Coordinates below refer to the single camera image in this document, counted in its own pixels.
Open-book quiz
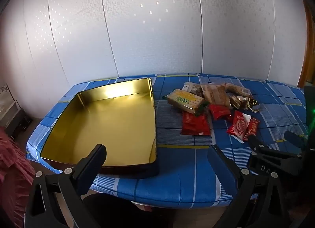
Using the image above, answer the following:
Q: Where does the brown biscuit packet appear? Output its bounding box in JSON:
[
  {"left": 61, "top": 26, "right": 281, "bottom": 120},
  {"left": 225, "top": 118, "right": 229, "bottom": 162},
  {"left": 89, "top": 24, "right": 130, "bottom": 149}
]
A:
[{"left": 200, "top": 84, "right": 232, "bottom": 108}]

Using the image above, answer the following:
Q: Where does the gold tin box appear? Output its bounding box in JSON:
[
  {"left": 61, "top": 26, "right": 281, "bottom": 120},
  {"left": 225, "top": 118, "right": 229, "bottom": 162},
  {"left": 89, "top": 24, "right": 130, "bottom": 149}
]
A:
[{"left": 39, "top": 77, "right": 158, "bottom": 177}]

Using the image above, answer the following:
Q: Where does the wooden door frame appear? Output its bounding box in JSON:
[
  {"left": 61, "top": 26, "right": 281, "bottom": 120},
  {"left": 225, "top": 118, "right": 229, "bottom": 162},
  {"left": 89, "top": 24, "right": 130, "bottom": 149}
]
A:
[{"left": 296, "top": 0, "right": 315, "bottom": 88}]

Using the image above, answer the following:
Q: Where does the clear seed snack bag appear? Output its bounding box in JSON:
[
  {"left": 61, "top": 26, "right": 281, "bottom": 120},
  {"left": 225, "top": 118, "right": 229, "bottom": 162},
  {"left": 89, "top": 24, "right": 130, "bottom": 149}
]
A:
[{"left": 183, "top": 82, "right": 204, "bottom": 98}]

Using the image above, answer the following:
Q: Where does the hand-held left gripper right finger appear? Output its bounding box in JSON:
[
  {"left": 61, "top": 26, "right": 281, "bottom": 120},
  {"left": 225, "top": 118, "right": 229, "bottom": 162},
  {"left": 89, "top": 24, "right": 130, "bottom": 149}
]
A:
[{"left": 207, "top": 145, "right": 289, "bottom": 228}]

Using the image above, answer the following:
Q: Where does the yellow cracker packet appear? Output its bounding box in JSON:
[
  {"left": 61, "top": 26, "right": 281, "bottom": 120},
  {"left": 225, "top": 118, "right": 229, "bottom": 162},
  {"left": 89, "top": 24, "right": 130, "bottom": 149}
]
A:
[{"left": 167, "top": 89, "right": 206, "bottom": 116}]

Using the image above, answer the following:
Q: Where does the large red snack packet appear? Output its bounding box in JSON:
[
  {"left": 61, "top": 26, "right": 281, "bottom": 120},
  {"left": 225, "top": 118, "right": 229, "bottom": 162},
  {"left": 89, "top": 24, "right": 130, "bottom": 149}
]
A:
[{"left": 182, "top": 110, "right": 211, "bottom": 136}]

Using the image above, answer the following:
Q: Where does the blue plaid tablecloth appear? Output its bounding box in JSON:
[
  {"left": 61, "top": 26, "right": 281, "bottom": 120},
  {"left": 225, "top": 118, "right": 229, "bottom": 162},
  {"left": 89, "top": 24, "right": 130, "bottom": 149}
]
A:
[{"left": 26, "top": 72, "right": 307, "bottom": 209}]

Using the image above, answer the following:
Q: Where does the red white snack packet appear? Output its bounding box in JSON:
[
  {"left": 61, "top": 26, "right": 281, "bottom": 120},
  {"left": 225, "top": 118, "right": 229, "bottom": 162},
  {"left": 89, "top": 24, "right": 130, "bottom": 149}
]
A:
[{"left": 226, "top": 110, "right": 252, "bottom": 143}]

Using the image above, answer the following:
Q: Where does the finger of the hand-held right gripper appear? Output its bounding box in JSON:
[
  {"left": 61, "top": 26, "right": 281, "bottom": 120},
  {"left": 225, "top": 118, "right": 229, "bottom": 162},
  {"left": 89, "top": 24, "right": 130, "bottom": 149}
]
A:
[
  {"left": 248, "top": 134, "right": 271, "bottom": 156},
  {"left": 284, "top": 130, "right": 308, "bottom": 151}
]

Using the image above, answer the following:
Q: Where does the dark low cabinet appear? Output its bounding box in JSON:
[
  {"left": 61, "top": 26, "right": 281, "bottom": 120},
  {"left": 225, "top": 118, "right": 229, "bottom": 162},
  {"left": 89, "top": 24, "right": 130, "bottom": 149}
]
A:
[{"left": 0, "top": 100, "right": 33, "bottom": 138}]

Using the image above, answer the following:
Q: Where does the narrow red snack packet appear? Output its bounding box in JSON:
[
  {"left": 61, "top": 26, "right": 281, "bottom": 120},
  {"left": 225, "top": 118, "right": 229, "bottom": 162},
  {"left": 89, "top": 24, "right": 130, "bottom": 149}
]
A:
[{"left": 243, "top": 117, "right": 260, "bottom": 142}]

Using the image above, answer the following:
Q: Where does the peanut bar packet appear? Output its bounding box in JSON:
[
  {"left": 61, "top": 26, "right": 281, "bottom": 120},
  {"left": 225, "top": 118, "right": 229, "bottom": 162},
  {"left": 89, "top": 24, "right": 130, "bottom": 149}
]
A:
[{"left": 224, "top": 83, "right": 252, "bottom": 97}]

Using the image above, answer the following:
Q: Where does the dark gold candy wrapper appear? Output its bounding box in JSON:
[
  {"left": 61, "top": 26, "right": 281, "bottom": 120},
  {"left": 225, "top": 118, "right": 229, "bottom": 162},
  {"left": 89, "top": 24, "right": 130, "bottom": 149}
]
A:
[{"left": 246, "top": 99, "right": 260, "bottom": 113}]

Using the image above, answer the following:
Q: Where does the gold candy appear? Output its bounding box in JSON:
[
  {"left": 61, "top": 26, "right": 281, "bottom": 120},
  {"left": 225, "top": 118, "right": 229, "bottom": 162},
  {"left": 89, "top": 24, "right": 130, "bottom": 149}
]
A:
[{"left": 229, "top": 95, "right": 247, "bottom": 109}]

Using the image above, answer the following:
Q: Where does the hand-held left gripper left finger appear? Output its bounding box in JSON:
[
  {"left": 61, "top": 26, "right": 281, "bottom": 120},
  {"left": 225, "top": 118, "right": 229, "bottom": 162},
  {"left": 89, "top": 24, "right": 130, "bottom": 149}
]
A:
[{"left": 25, "top": 144, "right": 107, "bottom": 228}]

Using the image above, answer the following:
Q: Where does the small red snack packet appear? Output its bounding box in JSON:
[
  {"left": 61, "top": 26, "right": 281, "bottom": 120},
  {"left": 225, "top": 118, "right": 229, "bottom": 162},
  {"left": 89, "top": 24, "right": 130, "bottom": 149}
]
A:
[{"left": 209, "top": 104, "right": 232, "bottom": 121}]

